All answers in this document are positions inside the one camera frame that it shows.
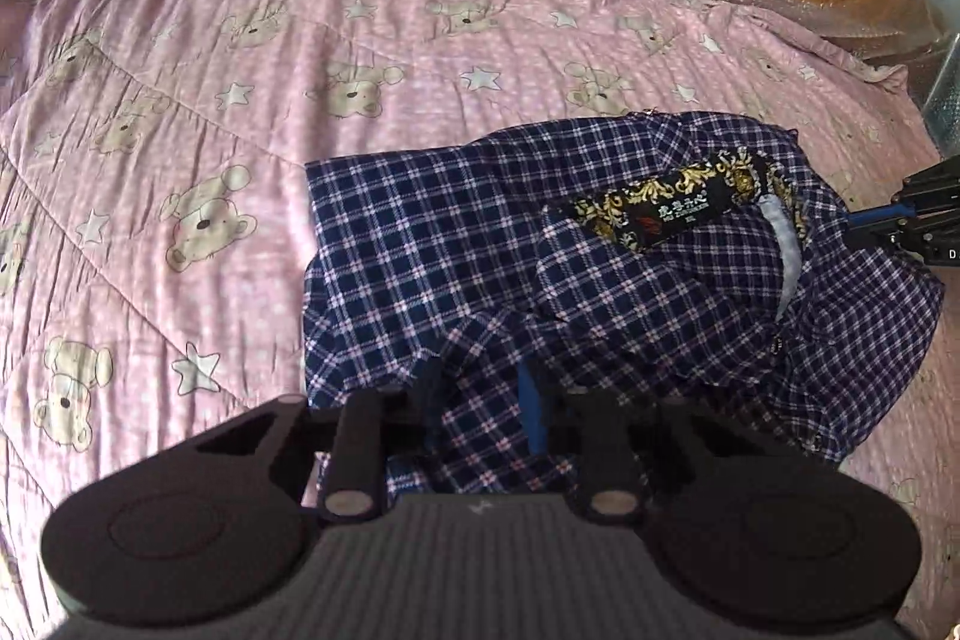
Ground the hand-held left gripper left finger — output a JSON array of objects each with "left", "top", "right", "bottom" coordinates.
[{"left": 195, "top": 355, "right": 451, "bottom": 526}]

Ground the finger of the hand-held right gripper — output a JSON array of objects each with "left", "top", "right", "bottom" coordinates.
[{"left": 846, "top": 203, "right": 916, "bottom": 232}]

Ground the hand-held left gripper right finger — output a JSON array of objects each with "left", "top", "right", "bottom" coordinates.
[{"left": 516, "top": 360, "right": 782, "bottom": 527}]

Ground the navy plaid shirt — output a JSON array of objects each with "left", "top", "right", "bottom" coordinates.
[{"left": 300, "top": 110, "right": 947, "bottom": 507}]

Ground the pink bear-print quilt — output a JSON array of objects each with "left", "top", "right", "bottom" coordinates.
[{"left": 0, "top": 0, "right": 960, "bottom": 618}]

